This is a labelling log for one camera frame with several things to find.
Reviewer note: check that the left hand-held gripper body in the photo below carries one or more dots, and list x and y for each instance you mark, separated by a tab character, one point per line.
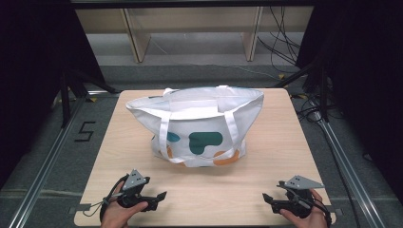
134	181

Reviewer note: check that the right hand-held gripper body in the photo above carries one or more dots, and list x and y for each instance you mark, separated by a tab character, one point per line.
301	182

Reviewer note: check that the white tote bag coloured shapes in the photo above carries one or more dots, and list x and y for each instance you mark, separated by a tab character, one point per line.
202	126

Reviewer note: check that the person's right hand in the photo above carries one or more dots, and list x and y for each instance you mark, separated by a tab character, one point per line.
313	220

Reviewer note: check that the person's left hand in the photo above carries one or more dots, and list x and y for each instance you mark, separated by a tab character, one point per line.
115	217

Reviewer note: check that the black metal stand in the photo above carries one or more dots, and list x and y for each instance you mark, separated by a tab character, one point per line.
65	101
323	91

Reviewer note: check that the dark curtain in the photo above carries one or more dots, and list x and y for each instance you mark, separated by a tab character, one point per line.
367	79
34	79

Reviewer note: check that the light wooden shelf unit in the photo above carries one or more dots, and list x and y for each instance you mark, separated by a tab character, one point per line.
139	41

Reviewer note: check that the aluminium floor rail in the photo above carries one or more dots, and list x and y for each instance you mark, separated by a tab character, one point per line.
345	164
47	164

